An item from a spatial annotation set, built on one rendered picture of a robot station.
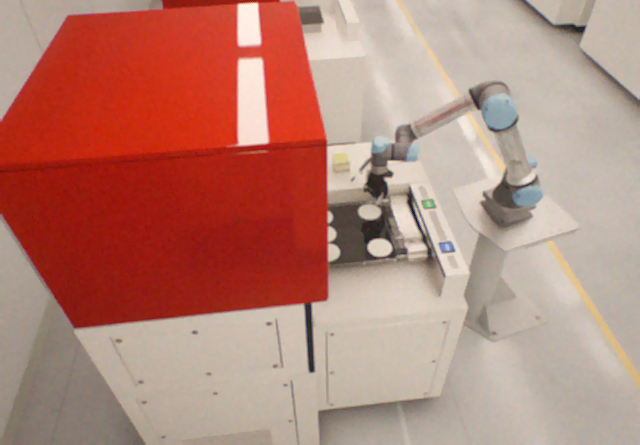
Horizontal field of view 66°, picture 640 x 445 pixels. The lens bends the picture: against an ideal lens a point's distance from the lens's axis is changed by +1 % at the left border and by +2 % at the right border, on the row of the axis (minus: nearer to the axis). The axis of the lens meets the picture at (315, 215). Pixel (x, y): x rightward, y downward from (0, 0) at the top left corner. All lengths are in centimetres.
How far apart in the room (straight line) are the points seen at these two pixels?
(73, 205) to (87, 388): 188
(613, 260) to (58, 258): 319
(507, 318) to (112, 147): 247
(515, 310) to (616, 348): 53
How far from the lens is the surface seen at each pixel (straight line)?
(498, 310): 313
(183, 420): 210
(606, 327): 332
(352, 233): 215
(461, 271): 199
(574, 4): 653
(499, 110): 195
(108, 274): 141
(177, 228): 125
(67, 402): 302
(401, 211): 229
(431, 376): 247
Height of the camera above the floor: 244
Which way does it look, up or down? 44 degrees down
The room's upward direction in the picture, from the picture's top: 2 degrees counter-clockwise
